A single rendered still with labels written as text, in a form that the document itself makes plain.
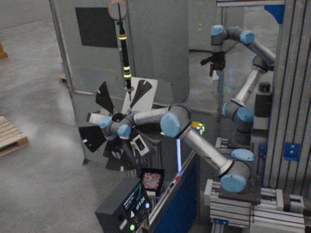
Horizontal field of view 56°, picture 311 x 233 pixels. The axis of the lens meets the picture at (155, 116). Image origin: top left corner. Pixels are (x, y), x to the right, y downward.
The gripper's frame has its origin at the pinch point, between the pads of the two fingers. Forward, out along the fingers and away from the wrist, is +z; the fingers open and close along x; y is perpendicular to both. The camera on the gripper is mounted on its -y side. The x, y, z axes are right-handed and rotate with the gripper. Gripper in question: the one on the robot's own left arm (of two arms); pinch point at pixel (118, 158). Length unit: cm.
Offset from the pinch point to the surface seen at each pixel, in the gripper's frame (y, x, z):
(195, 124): 55, -35, 13
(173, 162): 69, 2, 96
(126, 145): 13.4, 2.1, 3.1
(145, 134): 19.4, -13.3, -6.9
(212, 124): 85, -38, 43
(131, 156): 9.5, -3.1, 8.2
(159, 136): 21.8, -22.6, -5.5
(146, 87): 47, -5, -25
